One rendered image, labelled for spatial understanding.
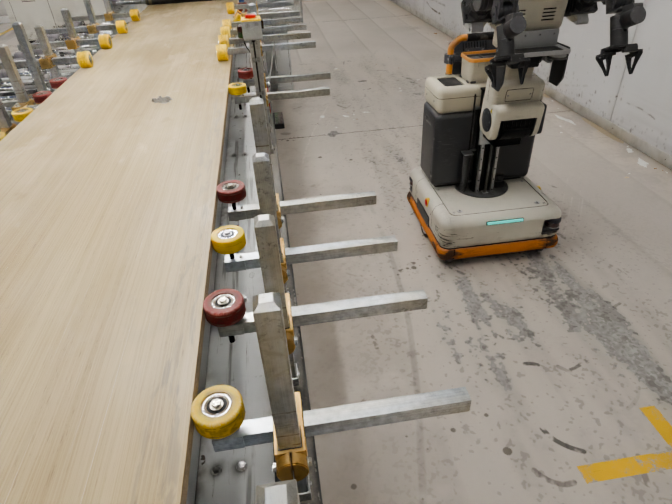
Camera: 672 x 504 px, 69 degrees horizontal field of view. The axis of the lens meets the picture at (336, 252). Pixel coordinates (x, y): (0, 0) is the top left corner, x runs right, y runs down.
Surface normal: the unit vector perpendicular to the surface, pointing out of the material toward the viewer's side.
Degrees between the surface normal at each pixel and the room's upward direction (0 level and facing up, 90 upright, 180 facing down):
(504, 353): 0
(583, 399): 0
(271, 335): 90
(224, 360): 0
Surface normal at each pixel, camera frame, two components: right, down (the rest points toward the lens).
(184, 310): -0.04, -0.82
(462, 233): 0.14, 0.56
